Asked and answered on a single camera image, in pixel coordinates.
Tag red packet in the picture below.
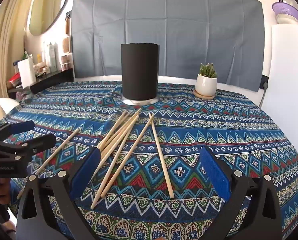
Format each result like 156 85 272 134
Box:
7 74 22 88

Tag black side shelf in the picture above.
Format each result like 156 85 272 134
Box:
7 68 75 98

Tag woven hair brush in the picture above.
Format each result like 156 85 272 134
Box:
62 36 71 53

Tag round wall mirror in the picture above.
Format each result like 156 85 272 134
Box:
26 0 72 37

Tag purple colander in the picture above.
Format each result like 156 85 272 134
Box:
272 2 298 23

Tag black cylindrical utensil holder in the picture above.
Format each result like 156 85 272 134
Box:
120 43 160 106

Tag blue patterned tablecloth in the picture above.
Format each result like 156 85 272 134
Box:
7 80 298 240

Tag grey spray bottle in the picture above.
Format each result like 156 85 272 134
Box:
47 42 57 72

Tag stack of white bowls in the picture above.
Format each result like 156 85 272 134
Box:
276 14 298 26

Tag white refrigerator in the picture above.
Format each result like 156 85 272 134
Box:
260 24 298 155

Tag hanging wooden brush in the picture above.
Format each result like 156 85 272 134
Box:
64 11 72 34

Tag person's left hand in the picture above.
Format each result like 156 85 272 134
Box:
0 179 13 206

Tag round wooden coaster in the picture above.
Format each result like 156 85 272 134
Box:
193 89 216 100

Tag glass cosmetic jar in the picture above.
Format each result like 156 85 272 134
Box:
61 54 73 71

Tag succulent in white pot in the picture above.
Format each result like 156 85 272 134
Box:
195 63 218 97

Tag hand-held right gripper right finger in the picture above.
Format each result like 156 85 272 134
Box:
200 146 282 240

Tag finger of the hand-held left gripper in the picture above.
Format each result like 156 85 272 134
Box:
0 121 36 137
0 133 57 161

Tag bunch of wooden chopsticks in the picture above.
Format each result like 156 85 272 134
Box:
17 108 175 209

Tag grey-blue backdrop cloth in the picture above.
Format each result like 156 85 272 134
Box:
71 0 266 92

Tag cream curtain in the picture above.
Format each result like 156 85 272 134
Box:
0 0 45 99

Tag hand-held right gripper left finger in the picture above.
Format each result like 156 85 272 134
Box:
16 146 102 240

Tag grey power cable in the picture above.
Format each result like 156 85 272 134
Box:
258 84 269 108

